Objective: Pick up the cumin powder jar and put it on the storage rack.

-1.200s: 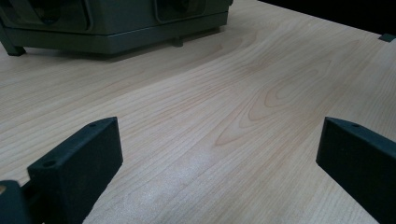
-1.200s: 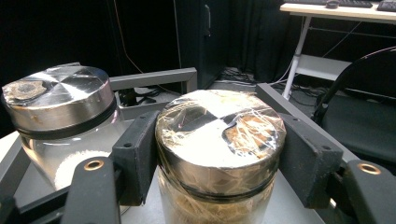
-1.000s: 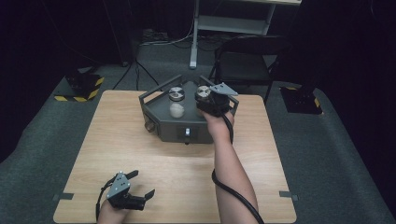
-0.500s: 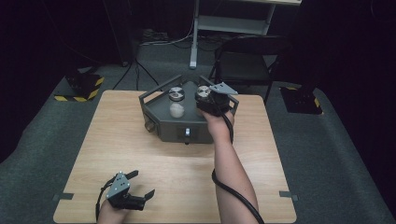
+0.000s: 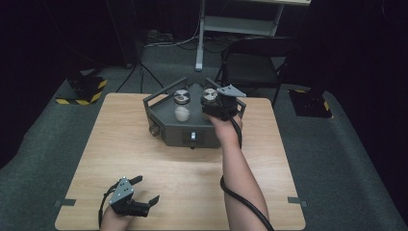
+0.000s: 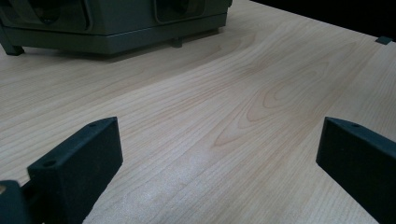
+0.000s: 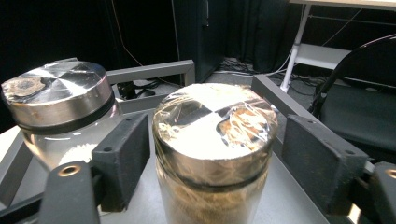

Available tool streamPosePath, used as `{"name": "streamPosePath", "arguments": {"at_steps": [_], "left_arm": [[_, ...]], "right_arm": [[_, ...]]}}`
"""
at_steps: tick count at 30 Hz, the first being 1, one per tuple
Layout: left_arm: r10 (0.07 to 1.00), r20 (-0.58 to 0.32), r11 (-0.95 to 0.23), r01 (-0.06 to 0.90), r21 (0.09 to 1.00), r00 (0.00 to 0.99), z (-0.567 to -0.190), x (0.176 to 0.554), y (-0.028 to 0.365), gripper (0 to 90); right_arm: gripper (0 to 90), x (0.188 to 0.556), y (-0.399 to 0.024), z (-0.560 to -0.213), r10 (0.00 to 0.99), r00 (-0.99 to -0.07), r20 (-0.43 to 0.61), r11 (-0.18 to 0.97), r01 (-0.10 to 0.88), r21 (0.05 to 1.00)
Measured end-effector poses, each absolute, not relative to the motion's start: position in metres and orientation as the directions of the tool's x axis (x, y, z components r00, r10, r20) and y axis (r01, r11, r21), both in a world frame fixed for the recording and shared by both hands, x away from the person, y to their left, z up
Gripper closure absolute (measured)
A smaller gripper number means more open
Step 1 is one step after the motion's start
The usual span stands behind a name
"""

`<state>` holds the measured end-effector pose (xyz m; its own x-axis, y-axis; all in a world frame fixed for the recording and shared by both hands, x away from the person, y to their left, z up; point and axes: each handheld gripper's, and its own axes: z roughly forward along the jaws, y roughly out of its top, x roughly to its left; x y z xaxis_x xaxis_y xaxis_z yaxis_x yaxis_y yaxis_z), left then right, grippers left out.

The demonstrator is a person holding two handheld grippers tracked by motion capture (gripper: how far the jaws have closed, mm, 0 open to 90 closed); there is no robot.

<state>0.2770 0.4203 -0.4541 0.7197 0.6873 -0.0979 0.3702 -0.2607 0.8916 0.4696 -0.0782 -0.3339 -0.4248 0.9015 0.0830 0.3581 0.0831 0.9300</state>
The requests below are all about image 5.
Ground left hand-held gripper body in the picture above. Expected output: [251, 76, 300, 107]
[108, 176, 152, 218]

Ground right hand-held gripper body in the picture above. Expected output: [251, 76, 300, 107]
[211, 84, 247, 122]

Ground person's right hand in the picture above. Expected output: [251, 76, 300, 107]
[207, 114, 243, 149]

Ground person's left hand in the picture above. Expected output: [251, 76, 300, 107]
[99, 206, 136, 231]

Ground glass jar with white powder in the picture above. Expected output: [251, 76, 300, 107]
[172, 89, 191, 123]

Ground black folding chair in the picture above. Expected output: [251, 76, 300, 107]
[215, 36, 292, 109]

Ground grey tape strip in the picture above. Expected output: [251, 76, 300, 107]
[53, 198, 78, 208]
[287, 195, 309, 208]

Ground black tripod legs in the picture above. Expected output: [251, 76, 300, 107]
[115, 61, 166, 94]

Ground yellow black striped stand base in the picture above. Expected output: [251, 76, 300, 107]
[55, 74, 109, 107]

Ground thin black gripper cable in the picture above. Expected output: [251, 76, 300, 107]
[97, 182, 121, 229]

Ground bundle of floor cables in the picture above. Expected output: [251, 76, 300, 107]
[143, 29, 233, 52]

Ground white metal desk frame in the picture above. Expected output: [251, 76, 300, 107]
[194, 0, 313, 72]

